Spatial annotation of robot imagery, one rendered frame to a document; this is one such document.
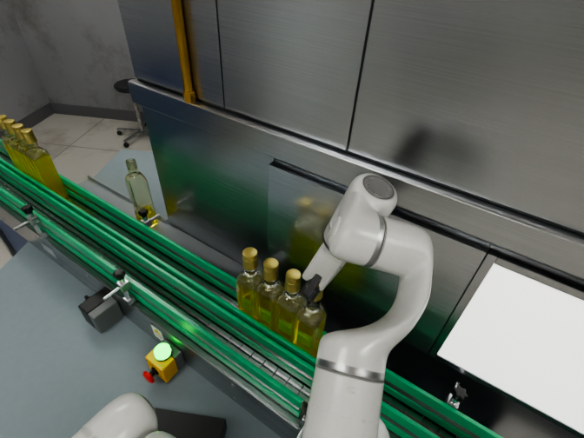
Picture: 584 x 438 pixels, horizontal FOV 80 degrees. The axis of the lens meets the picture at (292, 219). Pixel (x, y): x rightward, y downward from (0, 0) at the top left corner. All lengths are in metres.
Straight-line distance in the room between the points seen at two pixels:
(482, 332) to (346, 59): 0.59
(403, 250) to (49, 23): 4.18
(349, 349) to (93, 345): 0.94
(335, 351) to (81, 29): 4.02
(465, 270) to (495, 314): 0.11
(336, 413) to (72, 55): 4.20
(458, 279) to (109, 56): 3.86
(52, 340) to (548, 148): 1.30
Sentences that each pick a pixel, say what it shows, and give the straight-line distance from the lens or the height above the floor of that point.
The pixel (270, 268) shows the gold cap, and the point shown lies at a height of 1.16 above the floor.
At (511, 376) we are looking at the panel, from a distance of 0.91.
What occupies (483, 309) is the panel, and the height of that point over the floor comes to 1.19.
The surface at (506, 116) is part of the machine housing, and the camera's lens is 0.61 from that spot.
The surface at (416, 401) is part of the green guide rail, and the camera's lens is 0.94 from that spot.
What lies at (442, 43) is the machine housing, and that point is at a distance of 0.60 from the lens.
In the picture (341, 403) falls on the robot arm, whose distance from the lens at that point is 0.43.
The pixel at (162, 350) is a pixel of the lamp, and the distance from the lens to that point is 1.05.
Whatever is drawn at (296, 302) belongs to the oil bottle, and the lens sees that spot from 0.80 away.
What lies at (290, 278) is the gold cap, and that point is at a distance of 0.75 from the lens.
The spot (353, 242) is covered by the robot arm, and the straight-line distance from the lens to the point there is 0.45.
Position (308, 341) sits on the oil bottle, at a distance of 0.84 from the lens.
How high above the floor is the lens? 1.73
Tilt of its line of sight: 40 degrees down
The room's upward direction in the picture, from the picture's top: 4 degrees clockwise
